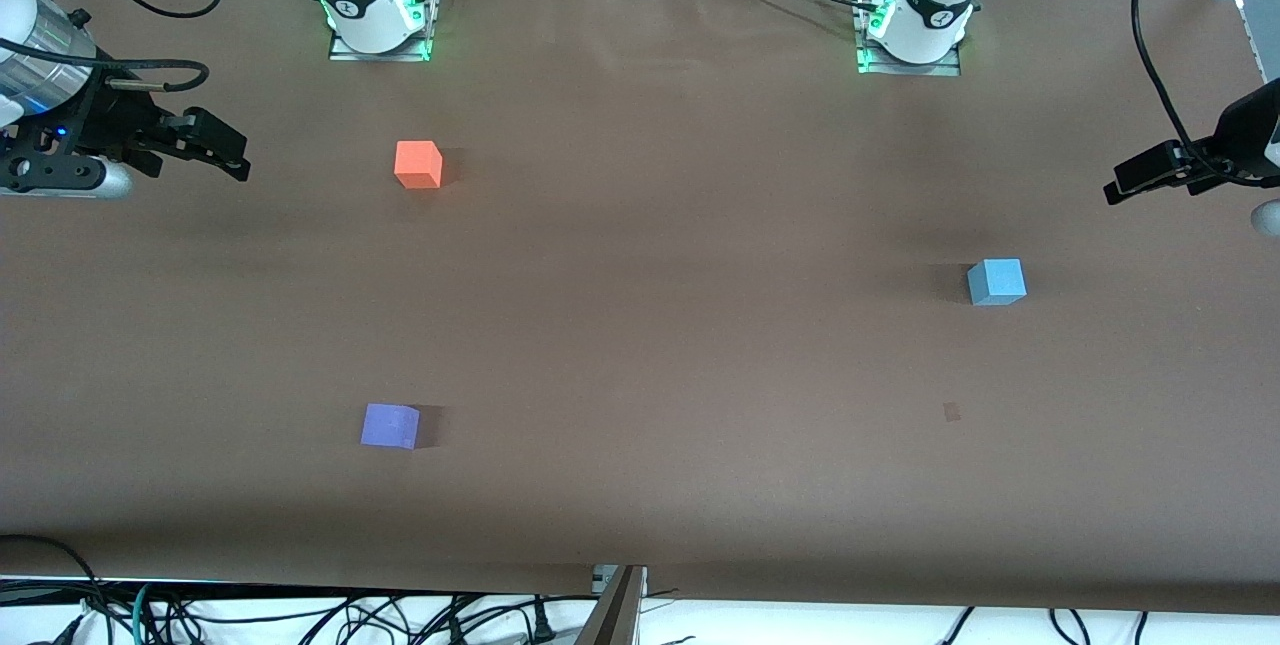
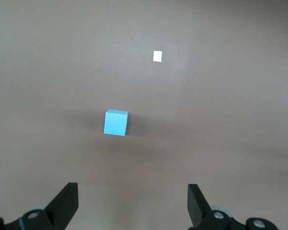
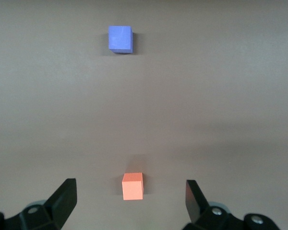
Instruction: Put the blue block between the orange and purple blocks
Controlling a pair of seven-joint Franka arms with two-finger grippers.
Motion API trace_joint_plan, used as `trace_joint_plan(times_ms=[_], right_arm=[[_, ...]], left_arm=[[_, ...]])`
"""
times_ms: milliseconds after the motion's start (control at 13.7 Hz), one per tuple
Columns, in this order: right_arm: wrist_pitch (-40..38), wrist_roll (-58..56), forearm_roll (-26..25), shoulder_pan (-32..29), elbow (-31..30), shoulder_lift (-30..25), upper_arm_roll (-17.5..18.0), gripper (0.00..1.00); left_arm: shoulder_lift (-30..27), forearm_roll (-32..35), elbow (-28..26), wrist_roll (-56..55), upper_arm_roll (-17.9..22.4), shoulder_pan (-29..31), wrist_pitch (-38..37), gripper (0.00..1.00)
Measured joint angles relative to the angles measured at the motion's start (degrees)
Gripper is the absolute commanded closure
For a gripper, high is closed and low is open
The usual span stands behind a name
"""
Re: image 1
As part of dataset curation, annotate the aluminium frame rail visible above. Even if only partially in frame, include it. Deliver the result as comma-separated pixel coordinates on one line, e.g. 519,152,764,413
1238,0,1267,88

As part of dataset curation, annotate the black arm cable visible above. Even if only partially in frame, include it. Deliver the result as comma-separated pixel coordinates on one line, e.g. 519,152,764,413
1132,0,1280,191
0,0,227,96

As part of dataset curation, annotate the purple foam block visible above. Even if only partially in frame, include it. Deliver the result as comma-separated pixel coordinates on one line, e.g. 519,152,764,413
360,403,421,451

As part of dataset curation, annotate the black looped floor cable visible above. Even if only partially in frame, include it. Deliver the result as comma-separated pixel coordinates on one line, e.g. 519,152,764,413
0,534,113,645

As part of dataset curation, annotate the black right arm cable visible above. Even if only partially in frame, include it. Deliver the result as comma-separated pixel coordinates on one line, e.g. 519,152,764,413
0,0,227,96

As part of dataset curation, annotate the teal floor cable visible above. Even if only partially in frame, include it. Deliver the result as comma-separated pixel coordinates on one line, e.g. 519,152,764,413
130,582,157,645

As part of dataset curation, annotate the grey metal post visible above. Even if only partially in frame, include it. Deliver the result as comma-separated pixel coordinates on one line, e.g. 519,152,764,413
575,565,648,645

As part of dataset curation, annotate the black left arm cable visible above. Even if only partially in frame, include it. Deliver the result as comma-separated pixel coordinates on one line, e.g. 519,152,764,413
1132,0,1280,191

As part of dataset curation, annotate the light blue foam block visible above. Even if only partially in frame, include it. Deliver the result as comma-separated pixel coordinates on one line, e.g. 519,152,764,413
966,258,1028,307

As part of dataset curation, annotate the orange foam block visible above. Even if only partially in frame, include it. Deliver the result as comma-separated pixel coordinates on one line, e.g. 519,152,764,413
394,140,443,190

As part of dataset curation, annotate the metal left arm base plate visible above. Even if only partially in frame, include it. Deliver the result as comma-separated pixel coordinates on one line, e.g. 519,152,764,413
853,0,963,78

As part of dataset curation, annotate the brown table cover sheet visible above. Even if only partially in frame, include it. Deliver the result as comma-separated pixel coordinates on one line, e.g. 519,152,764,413
0,0,1280,616

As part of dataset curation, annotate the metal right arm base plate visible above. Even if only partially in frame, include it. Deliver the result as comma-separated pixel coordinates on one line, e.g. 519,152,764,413
328,0,442,63

